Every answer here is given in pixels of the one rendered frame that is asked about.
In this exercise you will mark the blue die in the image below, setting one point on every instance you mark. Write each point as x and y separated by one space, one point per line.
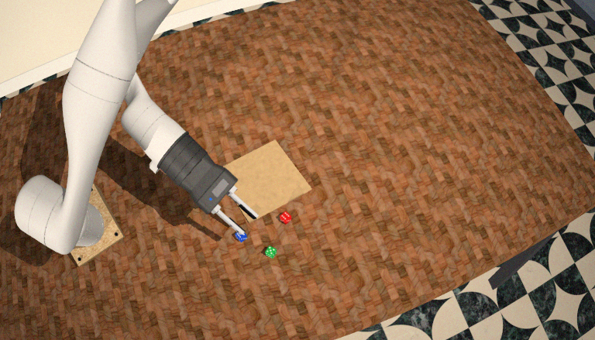
241 238

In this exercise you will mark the red die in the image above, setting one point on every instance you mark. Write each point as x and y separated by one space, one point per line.
285 217

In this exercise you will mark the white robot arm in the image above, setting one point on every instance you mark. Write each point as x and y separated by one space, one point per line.
102 75

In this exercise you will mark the tan square mat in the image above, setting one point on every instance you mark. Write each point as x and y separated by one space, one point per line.
267 179

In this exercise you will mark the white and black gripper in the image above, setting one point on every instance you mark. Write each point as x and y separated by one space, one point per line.
189 166

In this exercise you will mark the green die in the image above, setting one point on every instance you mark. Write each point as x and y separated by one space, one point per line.
271 252

